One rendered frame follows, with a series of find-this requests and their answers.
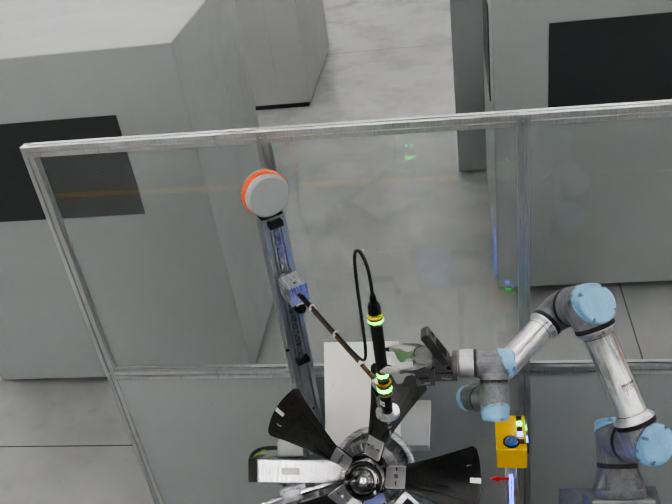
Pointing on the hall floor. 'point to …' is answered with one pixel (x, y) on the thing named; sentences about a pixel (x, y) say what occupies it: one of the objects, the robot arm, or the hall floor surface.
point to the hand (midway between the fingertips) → (384, 358)
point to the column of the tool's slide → (300, 375)
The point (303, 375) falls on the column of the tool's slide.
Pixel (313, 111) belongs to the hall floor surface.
